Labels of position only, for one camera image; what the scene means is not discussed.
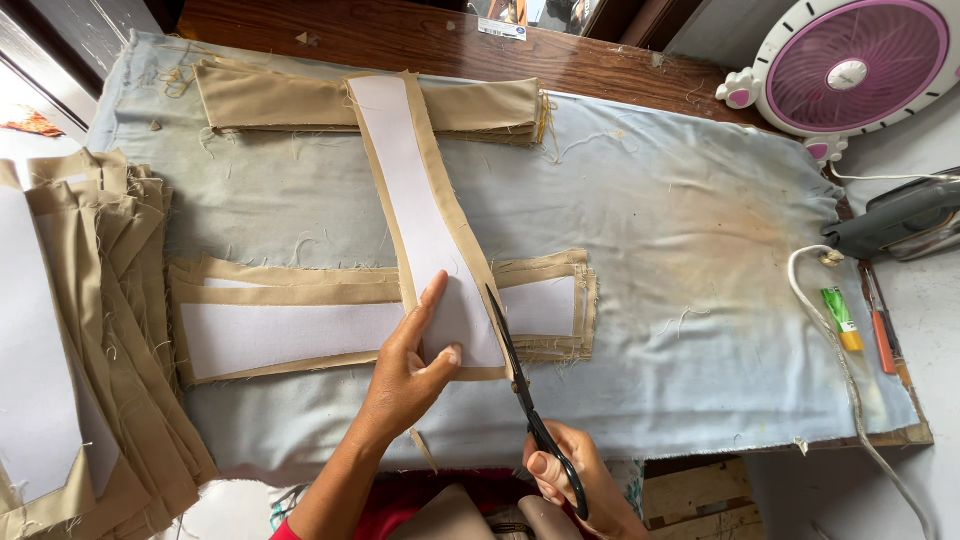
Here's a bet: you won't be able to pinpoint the person's left hand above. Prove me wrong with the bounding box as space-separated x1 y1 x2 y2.
358 270 465 445

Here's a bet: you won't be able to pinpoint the person's right hand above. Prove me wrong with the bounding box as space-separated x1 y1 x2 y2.
522 420 648 540

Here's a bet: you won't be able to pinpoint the black scissors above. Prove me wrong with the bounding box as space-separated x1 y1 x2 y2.
484 282 591 523

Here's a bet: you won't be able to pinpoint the tan strip with white interfacing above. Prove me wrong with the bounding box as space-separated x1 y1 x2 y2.
344 70 516 383

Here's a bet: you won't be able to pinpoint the small tan fabric scrap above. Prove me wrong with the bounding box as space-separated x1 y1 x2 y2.
408 426 440 476

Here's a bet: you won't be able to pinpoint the wooden crate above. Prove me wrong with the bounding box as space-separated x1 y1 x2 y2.
642 456 767 540

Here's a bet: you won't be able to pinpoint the stack of interfaced tan strips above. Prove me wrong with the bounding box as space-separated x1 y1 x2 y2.
165 248 600 388

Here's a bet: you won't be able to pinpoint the person's red garment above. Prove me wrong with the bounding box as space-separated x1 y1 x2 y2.
270 468 601 540

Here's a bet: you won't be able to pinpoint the tan fabric on lap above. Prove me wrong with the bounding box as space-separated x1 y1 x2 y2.
386 483 586 540

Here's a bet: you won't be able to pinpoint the light blue padding cloth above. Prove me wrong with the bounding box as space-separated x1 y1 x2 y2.
85 29 923 485

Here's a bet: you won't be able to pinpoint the stack of folded tan fabric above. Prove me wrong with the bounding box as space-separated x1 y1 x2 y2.
192 57 554 148

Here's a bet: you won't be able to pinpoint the green and yellow glue stick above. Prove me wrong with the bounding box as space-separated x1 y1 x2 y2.
820 286 866 354

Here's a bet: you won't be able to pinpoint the pile of tan fabric pieces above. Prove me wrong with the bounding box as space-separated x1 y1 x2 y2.
0 147 220 540

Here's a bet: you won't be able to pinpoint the thin brown-tipped tool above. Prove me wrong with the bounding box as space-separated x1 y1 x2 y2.
879 303 914 389

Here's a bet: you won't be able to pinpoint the white paper label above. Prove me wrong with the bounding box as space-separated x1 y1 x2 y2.
477 15 528 42

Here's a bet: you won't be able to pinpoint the grey clothes iron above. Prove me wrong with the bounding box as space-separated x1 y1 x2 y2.
820 168 960 263

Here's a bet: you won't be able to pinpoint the pink and white fan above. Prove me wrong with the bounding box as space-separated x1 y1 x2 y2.
715 0 960 164

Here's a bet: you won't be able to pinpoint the white braided iron cord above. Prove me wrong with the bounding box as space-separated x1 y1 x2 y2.
786 244 936 540

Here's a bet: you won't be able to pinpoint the orange-handled seam ripper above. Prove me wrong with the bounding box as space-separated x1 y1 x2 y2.
862 267 900 376

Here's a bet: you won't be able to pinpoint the thin white fan cable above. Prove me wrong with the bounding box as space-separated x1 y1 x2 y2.
827 160 960 186

